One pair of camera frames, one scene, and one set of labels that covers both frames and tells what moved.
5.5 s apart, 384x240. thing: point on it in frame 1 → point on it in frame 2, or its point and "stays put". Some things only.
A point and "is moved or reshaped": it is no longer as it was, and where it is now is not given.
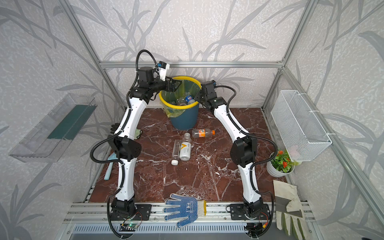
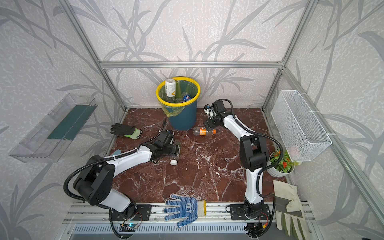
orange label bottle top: [202, 133] stays put
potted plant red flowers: [281, 165] stays put
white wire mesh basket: [301, 132] stays put
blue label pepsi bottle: [189, 99] is moved or reshaped
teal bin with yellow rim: [180, 106] stays put
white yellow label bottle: [185, 148] is moved or reshaped
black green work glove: [138, 133] stays put
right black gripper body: [199, 98] → [209, 121]
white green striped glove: [290, 212] stays put
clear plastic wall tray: [47, 139] stays put
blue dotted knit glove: [189, 207] stays put
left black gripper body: [170, 85] → [173, 149]
